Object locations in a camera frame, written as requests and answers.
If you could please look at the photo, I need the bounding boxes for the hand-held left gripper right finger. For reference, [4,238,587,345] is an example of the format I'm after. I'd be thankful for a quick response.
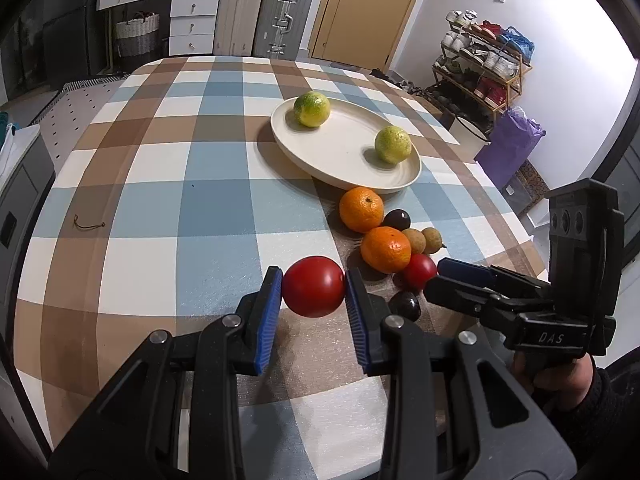
[345,268,578,480]

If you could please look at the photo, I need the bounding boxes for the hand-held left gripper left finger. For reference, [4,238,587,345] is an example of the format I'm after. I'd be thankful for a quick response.
[47,266,284,480]

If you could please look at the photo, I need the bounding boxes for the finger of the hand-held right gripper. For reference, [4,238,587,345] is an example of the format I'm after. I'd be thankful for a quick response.
[424,277,522,332]
[437,258,552,312]

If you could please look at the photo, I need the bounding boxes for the red tomato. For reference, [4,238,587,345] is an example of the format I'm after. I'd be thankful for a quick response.
[400,253,439,291]
[281,255,347,318]

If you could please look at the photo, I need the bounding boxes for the brown longan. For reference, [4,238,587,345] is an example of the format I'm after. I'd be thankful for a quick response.
[402,228,427,255]
[421,227,446,255]

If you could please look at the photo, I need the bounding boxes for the dark purple plum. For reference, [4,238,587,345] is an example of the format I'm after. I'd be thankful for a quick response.
[388,290,421,322]
[383,208,412,231]

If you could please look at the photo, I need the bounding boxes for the orange mandarin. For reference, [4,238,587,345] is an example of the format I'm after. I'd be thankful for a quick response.
[339,186,385,234]
[360,226,412,274]

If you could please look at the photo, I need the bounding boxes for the cream round plate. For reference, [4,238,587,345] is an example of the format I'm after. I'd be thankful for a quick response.
[270,95,422,195]

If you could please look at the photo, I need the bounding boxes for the person's right forearm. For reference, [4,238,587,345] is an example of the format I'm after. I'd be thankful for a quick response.
[530,357,638,466]

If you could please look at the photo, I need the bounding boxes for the person's right hand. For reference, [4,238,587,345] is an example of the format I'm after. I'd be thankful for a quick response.
[511,351,597,411]

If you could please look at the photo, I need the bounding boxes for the patterned doormat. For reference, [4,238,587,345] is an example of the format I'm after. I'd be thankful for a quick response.
[504,159,551,213]

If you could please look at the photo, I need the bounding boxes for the purple bag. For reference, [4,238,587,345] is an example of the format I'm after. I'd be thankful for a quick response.
[473,107,546,192]

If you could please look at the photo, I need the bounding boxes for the white basin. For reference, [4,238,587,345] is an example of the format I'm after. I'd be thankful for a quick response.
[452,113,494,162]

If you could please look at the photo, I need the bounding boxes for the green yellow citrus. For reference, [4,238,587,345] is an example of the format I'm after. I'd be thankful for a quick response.
[293,91,331,128]
[374,125,413,164]

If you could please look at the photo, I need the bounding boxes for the checked tablecloth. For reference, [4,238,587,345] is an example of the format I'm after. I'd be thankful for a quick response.
[15,56,548,480]

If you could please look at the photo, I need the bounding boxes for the dark shoes pile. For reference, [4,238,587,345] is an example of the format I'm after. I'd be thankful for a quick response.
[369,66,427,97]

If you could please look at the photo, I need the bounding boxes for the wooden shoe rack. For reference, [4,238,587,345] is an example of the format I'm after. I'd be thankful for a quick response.
[432,10,534,133]

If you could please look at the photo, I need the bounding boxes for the rows of shoes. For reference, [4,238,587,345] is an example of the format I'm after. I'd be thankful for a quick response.
[433,9,523,126]

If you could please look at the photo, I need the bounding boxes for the dark grey cabinet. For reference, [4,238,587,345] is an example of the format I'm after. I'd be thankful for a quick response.
[0,124,57,286]

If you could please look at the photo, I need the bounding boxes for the wooden door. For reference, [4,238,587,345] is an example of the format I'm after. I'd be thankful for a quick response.
[306,0,432,71]

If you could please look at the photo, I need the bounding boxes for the silver suitcase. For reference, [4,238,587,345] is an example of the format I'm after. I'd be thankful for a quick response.
[252,0,315,61]

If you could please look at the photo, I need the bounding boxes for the beige suitcase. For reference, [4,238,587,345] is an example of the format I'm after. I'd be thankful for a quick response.
[213,0,267,57]

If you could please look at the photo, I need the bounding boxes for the white drawer cabinet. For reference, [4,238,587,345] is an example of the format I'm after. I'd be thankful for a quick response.
[96,0,221,57]

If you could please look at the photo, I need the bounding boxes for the woven basket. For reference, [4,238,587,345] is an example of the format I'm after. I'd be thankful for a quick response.
[114,12,161,59]

